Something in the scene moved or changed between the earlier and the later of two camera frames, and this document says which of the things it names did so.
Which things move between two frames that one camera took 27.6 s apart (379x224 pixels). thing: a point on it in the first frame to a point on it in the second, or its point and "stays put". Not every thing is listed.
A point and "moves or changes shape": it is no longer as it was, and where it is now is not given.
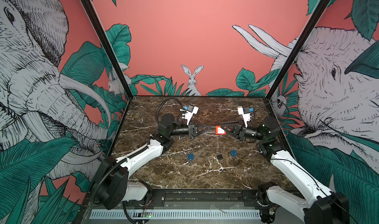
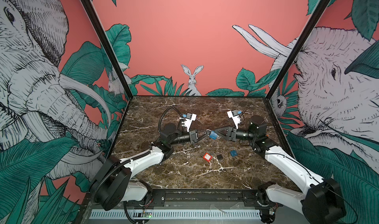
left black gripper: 192,130 to 193,133
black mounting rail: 242,199 stays put
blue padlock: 190,157 to 213,135
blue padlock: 233,153 stays put
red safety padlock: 220,131 moves or changes shape
